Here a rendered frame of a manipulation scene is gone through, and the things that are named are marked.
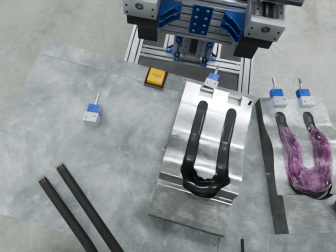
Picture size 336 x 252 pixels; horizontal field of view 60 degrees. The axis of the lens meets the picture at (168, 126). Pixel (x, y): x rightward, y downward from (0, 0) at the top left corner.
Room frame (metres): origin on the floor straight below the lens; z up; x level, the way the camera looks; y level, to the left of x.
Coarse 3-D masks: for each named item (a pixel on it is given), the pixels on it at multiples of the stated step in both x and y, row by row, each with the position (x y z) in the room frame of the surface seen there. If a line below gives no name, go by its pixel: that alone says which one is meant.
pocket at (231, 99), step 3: (228, 96) 0.55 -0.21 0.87; (231, 96) 0.55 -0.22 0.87; (234, 96) 0.55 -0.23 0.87; (228, 99) 0.54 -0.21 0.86; (231, 99) 0.54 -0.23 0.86; (234, 99) 0.54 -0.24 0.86; (237, 99) 0.54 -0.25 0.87; (240, 99) 0.54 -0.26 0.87; (228, 102) 0.53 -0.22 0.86; (231, 102) 0.53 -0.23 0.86; (234, 102) 0.53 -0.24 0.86; (237, 102) 0.53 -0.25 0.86; (240, 102) 0.52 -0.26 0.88; (237, 105) 0.52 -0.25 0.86
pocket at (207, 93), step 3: (201, 87) 0.56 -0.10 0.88; (201, 90) 0.56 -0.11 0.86; (204, 90) 0.56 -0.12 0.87; (207, 90) 0.56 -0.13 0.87; (210, 90) 0.56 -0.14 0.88; (213, 90) 0.56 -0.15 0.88; (198, 93) 0.54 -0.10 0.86; (201, 93) 0.55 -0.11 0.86; (204, 93) 0.55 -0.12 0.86; (207, 93) 0.55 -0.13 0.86; (210, 93) 0.55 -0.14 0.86; (204, 96) 0.54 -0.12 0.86; (207, 96) 0.54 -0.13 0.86; (210, 96) 0.54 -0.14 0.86
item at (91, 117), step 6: (96, 96) 0.48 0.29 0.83; (96, 102) 0.45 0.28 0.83; (90, 108) 0.42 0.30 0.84; (96, 108) 0.43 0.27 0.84; (84, 114) 0.39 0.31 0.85; (90, 114) 0.39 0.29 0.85; (96, 114) 0.40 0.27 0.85; (84, 120) 0.37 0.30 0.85; (90, 120) 0.37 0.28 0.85; (96, 120) 0.38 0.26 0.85; (96, 126) 0.37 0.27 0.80
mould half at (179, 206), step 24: (192, 96) 0.51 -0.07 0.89; (216, 96) 0.53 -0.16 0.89; (192, 120) 0.42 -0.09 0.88; (216, 120) 0.43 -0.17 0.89; (240, 120) 0.45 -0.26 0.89; (168, 144) 0.31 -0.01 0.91; (216, 144) 0.34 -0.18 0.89; (240, 144) 0.36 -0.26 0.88; (168, 168) 0.22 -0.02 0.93; (240, 168) 0.26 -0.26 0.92; (168, 192) 0.16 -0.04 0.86; (168, 216) 0.08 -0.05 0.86; (192, 216) 0.09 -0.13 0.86; (216, 216) 0.10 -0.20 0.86
